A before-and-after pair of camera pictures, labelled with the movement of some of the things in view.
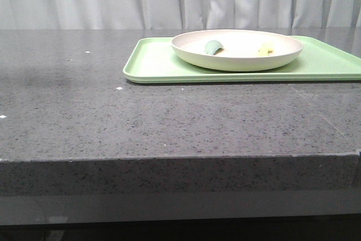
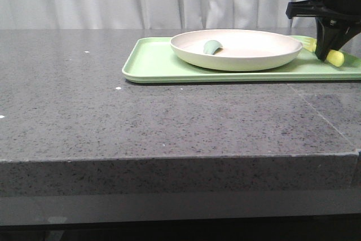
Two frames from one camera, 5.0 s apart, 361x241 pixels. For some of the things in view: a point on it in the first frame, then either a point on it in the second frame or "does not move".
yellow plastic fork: (266, 49) → (334, 58)
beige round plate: (190, 47) does not move
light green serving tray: (153, 60) does not move
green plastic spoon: (214, 47) does not move
